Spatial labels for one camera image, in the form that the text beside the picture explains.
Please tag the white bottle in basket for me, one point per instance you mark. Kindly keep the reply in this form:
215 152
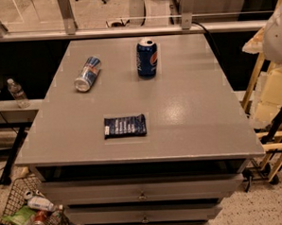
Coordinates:
40 203

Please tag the grey drawer cabinet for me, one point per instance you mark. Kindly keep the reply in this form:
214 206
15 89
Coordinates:
197 144

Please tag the green chip bag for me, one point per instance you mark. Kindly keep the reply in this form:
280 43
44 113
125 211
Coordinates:
24 216

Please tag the blue rxbar blueberry wrapper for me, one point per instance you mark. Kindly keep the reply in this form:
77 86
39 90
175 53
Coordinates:
127 126

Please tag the blue pepsi can upright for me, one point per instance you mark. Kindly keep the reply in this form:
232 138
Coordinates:
146 58

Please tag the metal railing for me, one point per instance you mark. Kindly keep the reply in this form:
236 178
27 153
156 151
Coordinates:
34 20

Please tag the grey side bench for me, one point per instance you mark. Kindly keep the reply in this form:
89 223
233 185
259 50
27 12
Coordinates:
17 123

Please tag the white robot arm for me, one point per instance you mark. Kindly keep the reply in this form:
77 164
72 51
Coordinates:
272 39

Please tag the red soda can in basket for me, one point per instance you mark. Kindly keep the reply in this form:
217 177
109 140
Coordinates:
41 217

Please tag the clear plastic water bottle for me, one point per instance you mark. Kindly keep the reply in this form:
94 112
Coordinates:
18 93

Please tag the red bull can lying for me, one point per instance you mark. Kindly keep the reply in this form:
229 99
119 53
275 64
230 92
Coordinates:
88 74

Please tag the black wire basket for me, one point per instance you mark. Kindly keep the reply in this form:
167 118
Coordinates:
21 191

